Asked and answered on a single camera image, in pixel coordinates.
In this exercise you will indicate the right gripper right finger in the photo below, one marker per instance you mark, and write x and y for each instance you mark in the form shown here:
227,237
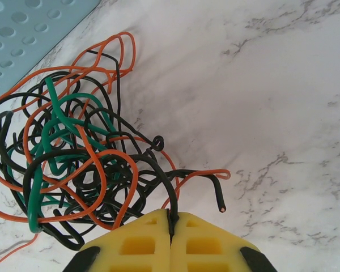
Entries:
209,249

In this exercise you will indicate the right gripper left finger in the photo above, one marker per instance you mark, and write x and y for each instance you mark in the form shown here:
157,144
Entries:
130,249

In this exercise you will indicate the blue plastic basket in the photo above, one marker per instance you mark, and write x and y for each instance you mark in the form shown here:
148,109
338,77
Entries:
68,11

